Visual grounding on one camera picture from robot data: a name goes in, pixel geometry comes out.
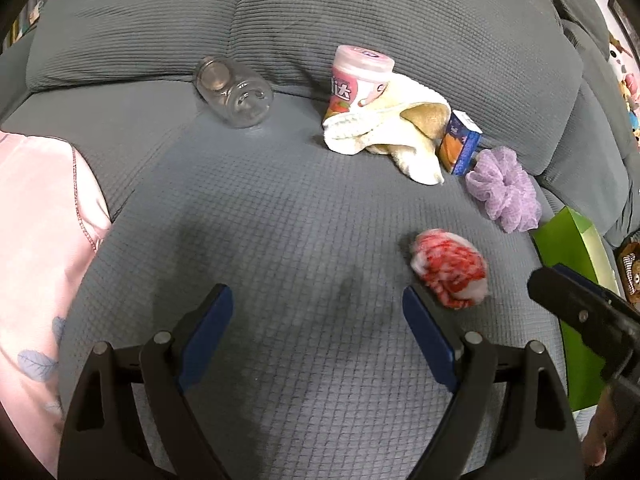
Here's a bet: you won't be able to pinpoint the red white pompom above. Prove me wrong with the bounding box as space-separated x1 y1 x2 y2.
410 229 488 310

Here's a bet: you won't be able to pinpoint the purple scrunchie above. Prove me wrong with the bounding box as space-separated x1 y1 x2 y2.
465 146 542 233

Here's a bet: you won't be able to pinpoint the blue orange tissue pack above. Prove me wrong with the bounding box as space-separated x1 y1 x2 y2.
437 110 483 176

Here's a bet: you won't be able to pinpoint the brown snack packet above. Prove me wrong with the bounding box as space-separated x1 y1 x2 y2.
616 242 640 311

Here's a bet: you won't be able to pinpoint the green cardboard box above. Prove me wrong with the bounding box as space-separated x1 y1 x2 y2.
532 206 620 412

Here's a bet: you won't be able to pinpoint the pink floral clothing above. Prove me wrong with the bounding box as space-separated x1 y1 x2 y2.
1 132 111 474

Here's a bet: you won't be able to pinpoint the colourful plush toys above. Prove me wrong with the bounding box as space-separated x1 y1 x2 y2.
608 34 639 141

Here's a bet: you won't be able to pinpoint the cream yellow towel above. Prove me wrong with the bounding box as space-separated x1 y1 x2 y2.
322 74 451 185

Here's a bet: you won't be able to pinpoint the grey fabric sofa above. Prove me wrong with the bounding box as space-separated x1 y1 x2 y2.
1 0 639 479

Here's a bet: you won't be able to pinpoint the pink lidded canister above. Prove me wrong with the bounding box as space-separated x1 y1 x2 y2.
324 44 395 119

